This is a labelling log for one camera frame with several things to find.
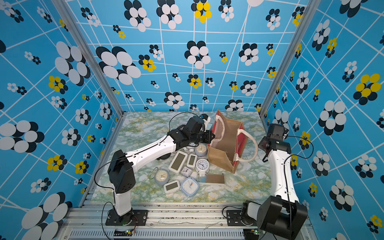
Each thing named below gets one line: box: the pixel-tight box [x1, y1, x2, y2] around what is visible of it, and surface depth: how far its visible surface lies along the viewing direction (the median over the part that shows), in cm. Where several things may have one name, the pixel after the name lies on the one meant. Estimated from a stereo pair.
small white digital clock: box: [186, 153, 198, 168], surface depth 93 cm
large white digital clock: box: [168, 151, 188, 175], surface depth 91 cm
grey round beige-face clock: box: [194, 143, 209, 157], surface depth 96 cm
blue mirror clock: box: [197, 173, 225, 184], surface depth 91 cm
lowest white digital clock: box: [163, 180, 181, 194], surface depth 82 cm
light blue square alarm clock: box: [180, 177, 200, 197], surface depth 82 cm
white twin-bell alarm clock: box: [195, 158, 210, 177], surface depth 90 cm
